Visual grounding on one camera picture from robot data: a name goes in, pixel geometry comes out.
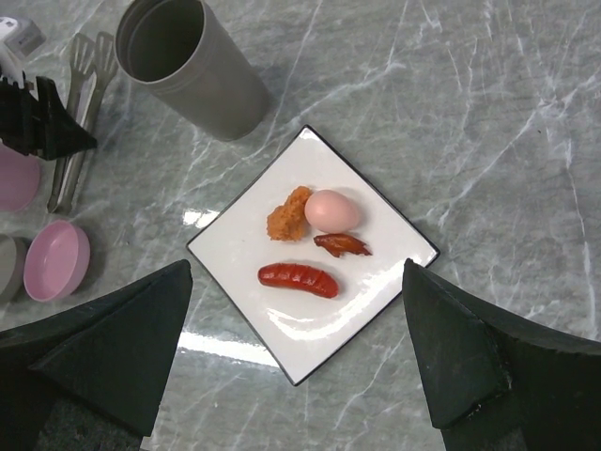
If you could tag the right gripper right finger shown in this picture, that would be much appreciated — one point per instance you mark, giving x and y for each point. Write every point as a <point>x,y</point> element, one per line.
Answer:
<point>494,380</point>

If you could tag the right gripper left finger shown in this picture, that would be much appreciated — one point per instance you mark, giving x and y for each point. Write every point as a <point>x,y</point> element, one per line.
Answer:
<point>93,377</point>

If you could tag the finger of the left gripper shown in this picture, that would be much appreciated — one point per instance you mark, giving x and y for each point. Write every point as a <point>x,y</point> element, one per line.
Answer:
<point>40,126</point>

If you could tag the metal food tongs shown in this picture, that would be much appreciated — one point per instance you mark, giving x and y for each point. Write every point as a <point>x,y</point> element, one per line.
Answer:
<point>93,66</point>

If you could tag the red sausage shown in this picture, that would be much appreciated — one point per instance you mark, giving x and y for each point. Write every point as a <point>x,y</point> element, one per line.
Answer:
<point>299,277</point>

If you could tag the brown chicken wing piece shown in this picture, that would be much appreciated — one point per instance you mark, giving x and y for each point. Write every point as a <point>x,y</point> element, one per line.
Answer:
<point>338,244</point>

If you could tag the pink boiled egg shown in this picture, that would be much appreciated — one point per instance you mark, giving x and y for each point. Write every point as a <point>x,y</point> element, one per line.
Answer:
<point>331,212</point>

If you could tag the orange fried nugget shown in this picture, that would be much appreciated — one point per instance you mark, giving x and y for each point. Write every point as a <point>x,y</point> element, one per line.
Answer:
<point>288,222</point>

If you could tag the pink cup container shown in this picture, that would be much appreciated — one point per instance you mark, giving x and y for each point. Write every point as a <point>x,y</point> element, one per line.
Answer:
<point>19,178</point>

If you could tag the grey round lid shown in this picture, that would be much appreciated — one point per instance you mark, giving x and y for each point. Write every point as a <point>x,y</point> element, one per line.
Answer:
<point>13,255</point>

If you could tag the pink round lid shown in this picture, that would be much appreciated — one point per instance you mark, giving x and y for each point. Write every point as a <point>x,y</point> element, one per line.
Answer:
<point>56,262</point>

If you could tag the tall grey cylinder container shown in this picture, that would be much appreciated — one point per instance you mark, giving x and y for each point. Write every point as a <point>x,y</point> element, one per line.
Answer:
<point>184,57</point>

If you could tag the white square plate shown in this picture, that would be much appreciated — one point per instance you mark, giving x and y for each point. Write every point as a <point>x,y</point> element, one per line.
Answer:
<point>302,331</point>

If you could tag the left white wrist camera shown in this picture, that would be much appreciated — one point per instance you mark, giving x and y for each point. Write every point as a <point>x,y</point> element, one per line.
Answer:
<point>20,37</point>

